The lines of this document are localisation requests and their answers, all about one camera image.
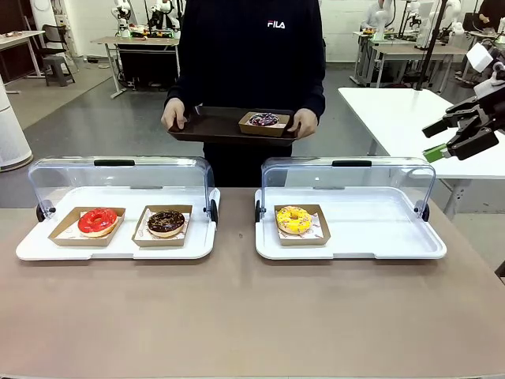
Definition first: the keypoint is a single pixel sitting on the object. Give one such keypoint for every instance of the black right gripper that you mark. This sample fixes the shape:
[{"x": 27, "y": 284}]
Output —
[{"x": 493, "y": 112}]

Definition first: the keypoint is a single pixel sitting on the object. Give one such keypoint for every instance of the purple glazed donut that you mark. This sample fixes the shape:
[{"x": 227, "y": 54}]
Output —
[{"x": 263, "y": 119}]

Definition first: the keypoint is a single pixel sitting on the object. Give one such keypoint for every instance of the brown cardboard donut tray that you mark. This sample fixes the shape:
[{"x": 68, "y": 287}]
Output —
[
  {"x": 304, "y": 241},
  {"x": 260, "y": 131},
  {"x": 161, "y": 241},
  {"x": 63, "y": 237}
]

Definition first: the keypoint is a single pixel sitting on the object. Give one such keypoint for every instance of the dark brown serving tray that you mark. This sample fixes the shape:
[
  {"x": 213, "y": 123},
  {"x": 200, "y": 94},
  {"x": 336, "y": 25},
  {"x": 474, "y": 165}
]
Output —
[{"x": 213, "y": 126}]

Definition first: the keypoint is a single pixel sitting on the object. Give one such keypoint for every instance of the person's left forearm black sleeve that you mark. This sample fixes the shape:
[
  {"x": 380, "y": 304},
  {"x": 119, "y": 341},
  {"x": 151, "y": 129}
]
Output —
[{"x": 315, "y": 92}]

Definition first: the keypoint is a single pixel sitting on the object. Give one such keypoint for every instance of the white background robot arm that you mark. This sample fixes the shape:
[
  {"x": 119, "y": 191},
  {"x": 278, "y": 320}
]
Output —
[
  {"x": 384, "y": 19},
  {"x": 165, "y": 12},
  {"x": 453, "y": 16},
  {"x": 123, "y": 19}
]

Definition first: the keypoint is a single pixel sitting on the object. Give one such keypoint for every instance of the person's right forearm black sleeve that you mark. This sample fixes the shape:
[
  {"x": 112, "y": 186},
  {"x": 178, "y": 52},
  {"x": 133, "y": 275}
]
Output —
[{"x": 175, "y": 91}]

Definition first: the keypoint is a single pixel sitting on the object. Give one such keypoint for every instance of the seated person white shirt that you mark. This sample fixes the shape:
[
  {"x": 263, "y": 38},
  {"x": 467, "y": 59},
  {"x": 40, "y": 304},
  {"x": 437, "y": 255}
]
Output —
[{"x": 375, "y": 13}]

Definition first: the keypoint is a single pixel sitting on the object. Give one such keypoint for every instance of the yellow sprinkled donut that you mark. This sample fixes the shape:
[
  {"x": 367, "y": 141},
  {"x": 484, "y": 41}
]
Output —
[{"x": 294, "y": 225}]

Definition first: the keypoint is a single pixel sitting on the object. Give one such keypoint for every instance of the chocolate sprinkled donut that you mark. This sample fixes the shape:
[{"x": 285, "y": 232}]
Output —
[{"x": 165, "y": 223}]

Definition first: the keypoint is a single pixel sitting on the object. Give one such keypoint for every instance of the red glazed donut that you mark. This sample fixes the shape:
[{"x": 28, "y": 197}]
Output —
[{"x": 97, "y": 221}]

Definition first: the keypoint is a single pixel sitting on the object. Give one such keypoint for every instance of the person's left hand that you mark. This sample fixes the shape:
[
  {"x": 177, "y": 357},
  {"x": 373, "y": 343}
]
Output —
[{"x": 305, "y": 124}]

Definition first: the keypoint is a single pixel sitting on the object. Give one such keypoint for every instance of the person's right hand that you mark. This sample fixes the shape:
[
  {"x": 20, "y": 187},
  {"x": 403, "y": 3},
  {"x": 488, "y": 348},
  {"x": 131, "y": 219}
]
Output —
[{"x": 173, "y": 114}]

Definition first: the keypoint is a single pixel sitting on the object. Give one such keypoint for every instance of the white side table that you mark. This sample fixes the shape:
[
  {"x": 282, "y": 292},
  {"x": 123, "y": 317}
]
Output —
[{"x": 386, "y": 114}]

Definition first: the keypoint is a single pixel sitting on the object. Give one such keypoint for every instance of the black tripod pole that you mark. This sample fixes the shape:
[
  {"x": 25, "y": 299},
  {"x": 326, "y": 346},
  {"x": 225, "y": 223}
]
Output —
[{"x": 430, "y": 47}]

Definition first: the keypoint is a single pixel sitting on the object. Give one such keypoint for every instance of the background grey lab table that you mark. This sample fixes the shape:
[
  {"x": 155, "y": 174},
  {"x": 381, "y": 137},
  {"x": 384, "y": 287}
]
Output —
[{"x": 414, "y": 53}]

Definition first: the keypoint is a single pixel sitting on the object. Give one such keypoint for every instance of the bystander in dark clothes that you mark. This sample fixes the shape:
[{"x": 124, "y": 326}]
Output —
[{"x": 493, "y": 16}]

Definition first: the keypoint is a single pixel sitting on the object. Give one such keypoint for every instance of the clear display case lid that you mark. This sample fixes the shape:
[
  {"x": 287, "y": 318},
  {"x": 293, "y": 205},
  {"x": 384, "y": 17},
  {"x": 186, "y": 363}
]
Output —
[
  {"x": 355, "y": 177},
  {"x": 118, "y": 175}
]

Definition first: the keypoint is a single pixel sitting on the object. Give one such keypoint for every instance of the white display case base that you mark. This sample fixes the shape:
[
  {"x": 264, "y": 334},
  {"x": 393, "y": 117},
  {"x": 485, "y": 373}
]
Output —
[
  {"x": 118, "y": 252},
  {"x": 375, "y": 237}
]

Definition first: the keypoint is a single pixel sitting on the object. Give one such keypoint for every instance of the white printed paper liner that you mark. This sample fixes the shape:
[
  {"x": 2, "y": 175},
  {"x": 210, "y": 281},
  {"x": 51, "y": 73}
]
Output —
[
  {"x": 313, "y": 231},
  {"x": 188, "y": 225}
]

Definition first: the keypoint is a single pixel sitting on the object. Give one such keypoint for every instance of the black FILA sweatshirt torso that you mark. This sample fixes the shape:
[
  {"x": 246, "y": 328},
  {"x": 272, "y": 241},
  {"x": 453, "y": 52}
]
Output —
[{"x": 252, "y": 59}]

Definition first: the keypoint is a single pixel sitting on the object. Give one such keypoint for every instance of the background workbench with black box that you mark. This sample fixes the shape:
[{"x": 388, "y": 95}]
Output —
[{"x": 146, "y": 59}]

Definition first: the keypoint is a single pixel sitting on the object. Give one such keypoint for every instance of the grey step stool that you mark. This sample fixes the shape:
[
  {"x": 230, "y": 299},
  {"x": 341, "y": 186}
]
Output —
[{"x": 59, "y": 71}]

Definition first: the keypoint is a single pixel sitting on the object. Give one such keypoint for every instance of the black office chair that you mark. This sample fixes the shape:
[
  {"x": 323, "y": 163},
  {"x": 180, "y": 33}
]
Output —
[{"x": 55, "y": 39}]

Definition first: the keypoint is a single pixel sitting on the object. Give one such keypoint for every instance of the white cylindrical air purifier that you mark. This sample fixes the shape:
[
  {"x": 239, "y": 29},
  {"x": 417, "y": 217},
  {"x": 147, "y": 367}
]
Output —
[{"x": 12, "y": 130}]

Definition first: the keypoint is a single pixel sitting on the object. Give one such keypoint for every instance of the wooden top desk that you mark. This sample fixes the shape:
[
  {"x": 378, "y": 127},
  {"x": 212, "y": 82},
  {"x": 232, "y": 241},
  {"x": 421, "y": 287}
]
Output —
[{"x": 19, "y": 37}]

